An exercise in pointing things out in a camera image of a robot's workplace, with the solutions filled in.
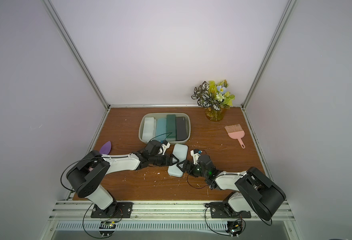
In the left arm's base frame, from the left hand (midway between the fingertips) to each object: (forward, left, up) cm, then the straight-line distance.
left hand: (177, 162), depth 85 cm
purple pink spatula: (+11, +49, -5) cm, 50 cm away
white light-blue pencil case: (+8, -2, -3) cm, 9 cm away
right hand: (-2, -2, +1) cm, 3 cm away
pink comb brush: (+25, -41, -4) cm, 48 cm away
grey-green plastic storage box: (+38, +12, -1) cm, 39 cm away
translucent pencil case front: (+26, +21, -2) cm, 33 cm away
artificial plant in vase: (+35, -24, +19) cm, 46 cm away
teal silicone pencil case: (+26, +12, -3) cm, 29 cm away
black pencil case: (+22, -2, -2) cm, 22 cm away
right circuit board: (-30, -28, -6) cm, 42 cm away
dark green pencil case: (+27, +5, -1) cm, 27 cm away
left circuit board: (-30, +35, -8) cm, 46 cm away
